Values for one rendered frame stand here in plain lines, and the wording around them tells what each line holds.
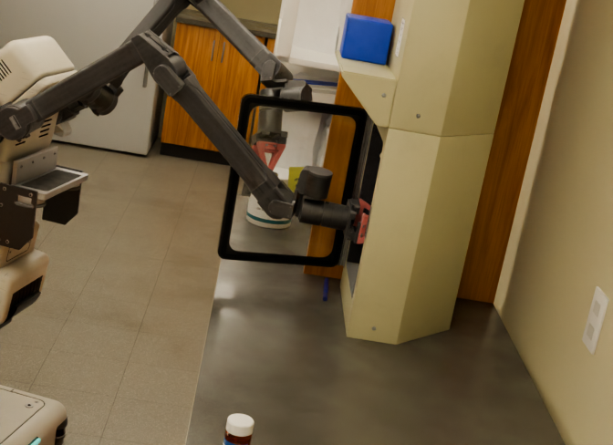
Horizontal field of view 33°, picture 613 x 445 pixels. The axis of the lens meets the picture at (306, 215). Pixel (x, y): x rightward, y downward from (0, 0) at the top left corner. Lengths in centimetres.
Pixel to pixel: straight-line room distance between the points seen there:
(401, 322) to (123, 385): 192
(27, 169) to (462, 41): 116
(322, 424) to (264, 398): 13
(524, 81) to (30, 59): 118
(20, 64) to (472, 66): 108
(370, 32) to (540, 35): 45
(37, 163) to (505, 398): 132
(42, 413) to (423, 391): 142
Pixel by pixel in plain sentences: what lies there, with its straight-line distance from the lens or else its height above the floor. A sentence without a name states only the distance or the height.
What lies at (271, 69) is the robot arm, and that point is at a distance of 251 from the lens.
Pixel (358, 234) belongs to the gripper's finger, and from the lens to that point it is 228.
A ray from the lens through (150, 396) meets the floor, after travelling 396.
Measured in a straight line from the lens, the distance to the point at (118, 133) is 723.
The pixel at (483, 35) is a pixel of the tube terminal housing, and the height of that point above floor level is 162.
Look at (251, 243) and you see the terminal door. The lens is 247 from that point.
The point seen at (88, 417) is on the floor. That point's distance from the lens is 378.
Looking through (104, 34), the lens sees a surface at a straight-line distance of 713.
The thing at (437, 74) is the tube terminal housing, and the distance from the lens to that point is 214.
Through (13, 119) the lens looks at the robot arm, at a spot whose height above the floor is 124.
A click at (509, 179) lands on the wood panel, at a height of 127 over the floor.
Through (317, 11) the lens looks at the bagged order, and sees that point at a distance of 352.
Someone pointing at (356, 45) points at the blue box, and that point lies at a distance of 231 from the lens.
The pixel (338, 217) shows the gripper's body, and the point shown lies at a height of 117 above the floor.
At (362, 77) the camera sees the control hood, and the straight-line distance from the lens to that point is 213.
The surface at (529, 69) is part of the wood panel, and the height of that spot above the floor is 154.
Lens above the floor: 181
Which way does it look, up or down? 16 degrees down
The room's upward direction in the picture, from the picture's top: 10 degrees clockwise
